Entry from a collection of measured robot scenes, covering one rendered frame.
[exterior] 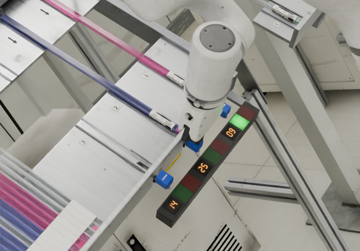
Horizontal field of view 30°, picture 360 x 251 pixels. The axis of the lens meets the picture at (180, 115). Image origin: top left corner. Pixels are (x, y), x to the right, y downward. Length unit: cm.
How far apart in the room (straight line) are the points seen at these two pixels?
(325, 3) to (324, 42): 154
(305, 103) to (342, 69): 63
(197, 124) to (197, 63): 16
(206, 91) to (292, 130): 144
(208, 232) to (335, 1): 114
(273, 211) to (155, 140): 95
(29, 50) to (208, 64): 55
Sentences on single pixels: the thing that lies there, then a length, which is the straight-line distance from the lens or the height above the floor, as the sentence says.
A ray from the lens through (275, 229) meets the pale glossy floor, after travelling 223.
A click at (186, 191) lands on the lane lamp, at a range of 138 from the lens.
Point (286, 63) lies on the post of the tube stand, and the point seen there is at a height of 55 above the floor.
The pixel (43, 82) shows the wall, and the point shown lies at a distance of 349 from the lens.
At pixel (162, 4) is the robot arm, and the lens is 113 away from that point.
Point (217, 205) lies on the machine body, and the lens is 195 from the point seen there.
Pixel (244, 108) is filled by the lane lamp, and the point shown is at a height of 66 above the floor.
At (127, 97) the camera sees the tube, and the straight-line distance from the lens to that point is 146.
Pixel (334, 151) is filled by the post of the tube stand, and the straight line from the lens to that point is 201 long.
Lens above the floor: 137
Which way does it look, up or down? 26 degrees down
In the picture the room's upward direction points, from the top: 33 degrees counter-clockwise
